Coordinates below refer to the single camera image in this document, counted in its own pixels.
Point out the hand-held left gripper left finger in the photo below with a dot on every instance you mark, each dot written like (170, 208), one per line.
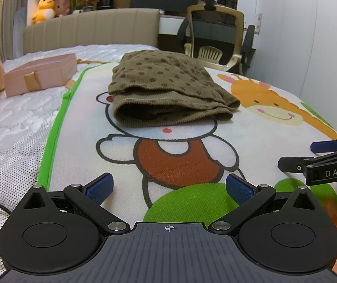
(99, 187)

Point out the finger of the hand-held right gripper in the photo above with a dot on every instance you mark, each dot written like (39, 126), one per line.
(326, 146)
(292, 164)

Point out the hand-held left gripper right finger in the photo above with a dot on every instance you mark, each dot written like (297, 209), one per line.
(240, 188)

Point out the brown knit sweater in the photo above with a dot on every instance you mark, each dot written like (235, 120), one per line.
(162, 76)

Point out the cartoon animal printed mat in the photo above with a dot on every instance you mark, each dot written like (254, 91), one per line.
(186, 141)

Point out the white quilted mattress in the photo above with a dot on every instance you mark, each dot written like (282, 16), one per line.
(15, 129)

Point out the pink gift box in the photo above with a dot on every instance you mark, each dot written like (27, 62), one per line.
(47, 73)

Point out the white desk calendar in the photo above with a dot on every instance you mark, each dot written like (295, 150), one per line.
(258, 23)

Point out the beige mesh office chair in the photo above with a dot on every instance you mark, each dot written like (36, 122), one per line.
(212, 32)

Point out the beige padded headboard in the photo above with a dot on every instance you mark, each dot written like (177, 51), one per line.
(97, 29)

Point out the white cabinet box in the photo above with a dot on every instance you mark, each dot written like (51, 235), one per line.
(247, 8)

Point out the white desk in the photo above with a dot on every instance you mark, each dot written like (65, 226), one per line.
(168, 25)

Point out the yellow chick plush toy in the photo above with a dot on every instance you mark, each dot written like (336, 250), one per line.
(45, 10)

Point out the black kitchen appliance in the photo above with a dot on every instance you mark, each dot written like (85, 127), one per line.
(105, 2)

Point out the pink plush toy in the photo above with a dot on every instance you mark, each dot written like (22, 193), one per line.
(62, 6)

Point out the potted plant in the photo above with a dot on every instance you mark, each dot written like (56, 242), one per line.
(84, 1)

